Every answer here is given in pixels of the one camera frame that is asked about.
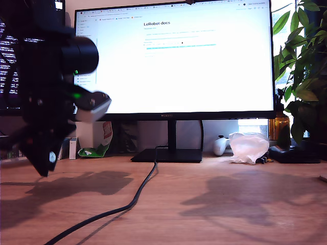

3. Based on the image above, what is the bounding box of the green white Jenkki gum bag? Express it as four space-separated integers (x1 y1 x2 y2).
77 121 113 158

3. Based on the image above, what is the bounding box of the camouflage patterned pouch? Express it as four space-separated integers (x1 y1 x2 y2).
116 121 140 154

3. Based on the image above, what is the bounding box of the black monitor with dark screen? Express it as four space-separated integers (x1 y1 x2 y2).
0 0 67 117

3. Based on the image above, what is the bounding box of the black monitor with white screen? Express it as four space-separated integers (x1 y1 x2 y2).
73 0 277 163

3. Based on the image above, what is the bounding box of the white game controller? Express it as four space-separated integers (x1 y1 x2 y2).
213 135 231 157

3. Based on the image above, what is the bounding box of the white crumpled plastic bag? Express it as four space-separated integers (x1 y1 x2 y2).
228 132 270 165

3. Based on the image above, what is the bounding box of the amber glass bottle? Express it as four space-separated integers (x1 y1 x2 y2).
268 103 291 146

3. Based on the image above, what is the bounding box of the black zip case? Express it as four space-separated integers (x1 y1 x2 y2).
268 145 321 164

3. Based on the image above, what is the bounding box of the green leafy houseplant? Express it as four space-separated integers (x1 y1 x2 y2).
272 0 327 146

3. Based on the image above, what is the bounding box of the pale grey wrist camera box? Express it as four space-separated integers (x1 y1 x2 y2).
73 90 112 124

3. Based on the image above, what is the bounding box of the thick black monitor cable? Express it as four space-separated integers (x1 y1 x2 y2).
43 145 169 245

